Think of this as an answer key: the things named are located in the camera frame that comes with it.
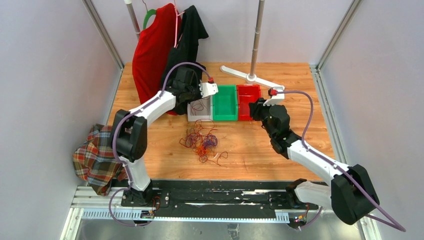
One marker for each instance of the red shirt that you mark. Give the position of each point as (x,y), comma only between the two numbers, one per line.
(151,53)

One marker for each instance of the plaid shirt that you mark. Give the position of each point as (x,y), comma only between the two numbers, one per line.
(95,163)

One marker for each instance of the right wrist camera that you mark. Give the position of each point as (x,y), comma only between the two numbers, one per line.
(276,96)

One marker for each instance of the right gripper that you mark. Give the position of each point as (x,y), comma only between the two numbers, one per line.
(256,107)

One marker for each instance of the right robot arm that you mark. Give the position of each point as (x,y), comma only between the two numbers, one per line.
(348,190)

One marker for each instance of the pink hanger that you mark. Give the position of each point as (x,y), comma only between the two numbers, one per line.
(177,21)

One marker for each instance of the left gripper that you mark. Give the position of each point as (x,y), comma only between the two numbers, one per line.
(196,85)

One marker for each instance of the green hanger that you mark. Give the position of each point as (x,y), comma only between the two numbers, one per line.
(149,14)

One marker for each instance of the red plastic bin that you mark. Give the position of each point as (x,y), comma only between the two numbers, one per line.
(246,94)

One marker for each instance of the black shirt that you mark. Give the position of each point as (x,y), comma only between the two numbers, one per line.
(191,31)

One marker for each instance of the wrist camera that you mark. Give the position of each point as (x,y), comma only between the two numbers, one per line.
(276,96)
(208,89)

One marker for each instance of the green plastic bin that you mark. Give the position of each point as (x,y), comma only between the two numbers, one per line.
(225,104)

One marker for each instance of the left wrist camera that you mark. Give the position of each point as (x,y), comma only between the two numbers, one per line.
(208,89)

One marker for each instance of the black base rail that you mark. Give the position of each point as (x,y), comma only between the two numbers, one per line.
(217,200)

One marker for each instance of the white plastic bin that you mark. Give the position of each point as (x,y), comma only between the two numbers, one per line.
(201,109)

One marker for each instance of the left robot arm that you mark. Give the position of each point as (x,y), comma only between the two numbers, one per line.
(184,82)

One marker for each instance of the white clothes rack stand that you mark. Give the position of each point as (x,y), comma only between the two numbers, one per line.
(251,77)

